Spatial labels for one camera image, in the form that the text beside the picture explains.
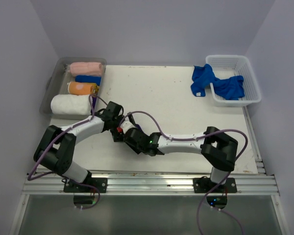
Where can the white rolled towel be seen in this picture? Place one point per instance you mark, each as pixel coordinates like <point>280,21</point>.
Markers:
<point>69,104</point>

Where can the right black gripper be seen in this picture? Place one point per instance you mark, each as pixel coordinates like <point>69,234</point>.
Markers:
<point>136,150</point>

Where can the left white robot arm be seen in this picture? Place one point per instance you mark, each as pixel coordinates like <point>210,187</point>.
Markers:
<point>56,148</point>

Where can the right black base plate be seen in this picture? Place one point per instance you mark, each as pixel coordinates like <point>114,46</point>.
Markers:
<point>204,184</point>

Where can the aluminium mounting rail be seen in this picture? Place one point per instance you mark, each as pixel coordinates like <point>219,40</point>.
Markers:
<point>151,183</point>

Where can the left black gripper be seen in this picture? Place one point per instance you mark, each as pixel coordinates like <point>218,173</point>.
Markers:
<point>117,136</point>

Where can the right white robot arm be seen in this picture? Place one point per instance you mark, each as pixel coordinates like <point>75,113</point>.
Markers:
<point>219,149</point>

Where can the pink rolled towel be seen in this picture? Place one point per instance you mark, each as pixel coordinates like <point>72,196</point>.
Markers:
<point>86,68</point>

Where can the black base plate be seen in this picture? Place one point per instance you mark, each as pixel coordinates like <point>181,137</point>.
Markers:
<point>204,184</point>
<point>86,186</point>

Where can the orange polka dot towel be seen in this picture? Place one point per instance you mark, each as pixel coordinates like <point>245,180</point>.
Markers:
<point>77,88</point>

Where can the grey plastic tray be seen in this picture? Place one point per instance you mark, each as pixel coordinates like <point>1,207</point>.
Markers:
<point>58,84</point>

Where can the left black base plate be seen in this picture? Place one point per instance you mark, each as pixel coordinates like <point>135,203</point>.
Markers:
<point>86,186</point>

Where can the blue rolled towel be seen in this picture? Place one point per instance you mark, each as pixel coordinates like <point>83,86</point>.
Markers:
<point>88,79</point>

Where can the white plastic basket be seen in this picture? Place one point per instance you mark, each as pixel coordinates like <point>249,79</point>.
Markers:
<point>226,66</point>

